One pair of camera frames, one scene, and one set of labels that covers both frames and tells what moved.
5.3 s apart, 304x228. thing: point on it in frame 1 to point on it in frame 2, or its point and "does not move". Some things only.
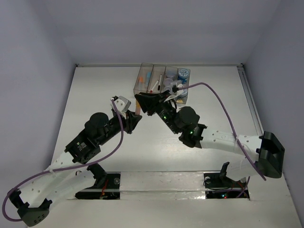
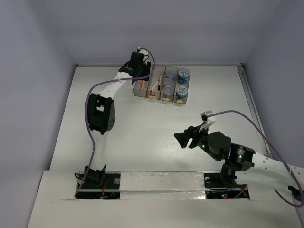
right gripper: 152,102 to 183,137
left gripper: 130,121 to 145,66
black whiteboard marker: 158,87 does not move
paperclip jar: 168,80 does not move
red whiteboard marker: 152,89 does not move
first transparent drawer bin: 143,80 does not move
